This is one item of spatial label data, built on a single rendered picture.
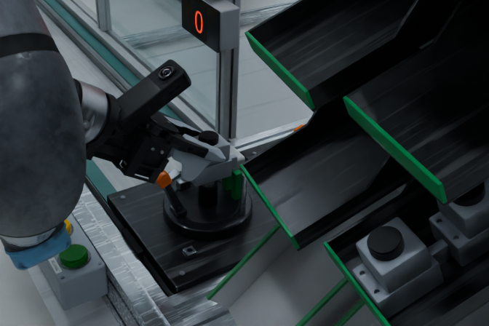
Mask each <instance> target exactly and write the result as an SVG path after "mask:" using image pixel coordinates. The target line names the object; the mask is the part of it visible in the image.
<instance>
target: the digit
mask: <svg viewBox="0 0 489 326"><path fill-rule="evenodd" d="M191 32H193V33H194V34H196V35H197V36H198V37H199V38H200V39H202V40H203V41H205V42H206V7H204V6H202V5H201V4H200V3H198V2H197V1H195V0H191Z"/></svg>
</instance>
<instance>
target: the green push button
mask: <svg viewBox="0 0 489 326"><path fill-rule="evenodd" d="M87 259H88V251H87V248H86V247H85V246H83V245H80V244H71V245H70V247H69V248H68V249H66V250H64V251H62V252H61V253H60V262H61V263H62V264H63V265H64V266H67V267H77V266H80V265H82V264H84V263H85V262H86V261H87Z"/></svg>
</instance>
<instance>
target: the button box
mask: <svg viewBox="0 0 489 326"><path fill-rule="evenodd" d="M66 219H67V220H68V221H69V222H70V224H71V231H70V233H69V236H70V238H71V245H74V244H78V245H83V246H85V247H86V248H87V251H88V259H87V261H86V262H85V263H84V264H82V265H80V266H77V267H67V266H64V265H63V264H62V263H61V262H60V253H59V254H57V255H55V256H53V257H51V258H50V259H48V260H46V261H44V262H42V263H40V264H39V266H40V268H41V270H42V271H43V273H44V275H45V277H46V278H47V281H48V282H49V285H50V286H51V288H52V290H53V292H54V294H55V295H56V297H57V299H58V301H59V303H60V305H61V306H62V308H63V310H64V311H66V310H69V309H72V308H73V307H76V306H79V305H81V304H83V303H86V302H88V301H91V300H94V299H96V298H99V297H100V296H103V295H106V294H108V280H107V273H106V265H105V263H104V262H103V260H102V258H101V257H100V256H99V254H98V252H97V251H96V249H95V248H94V246H93V245H92V243H91V241H90V240H89V239H88V237H87V235H86V234H85V233H84V231H83V230H82V228H81V226H80V225H79V224H78V222H77V221H76V219H75V217H74V216H73V214H72V213H71V214H70V215H69V216H68V217H67V218H66Z"/></svg>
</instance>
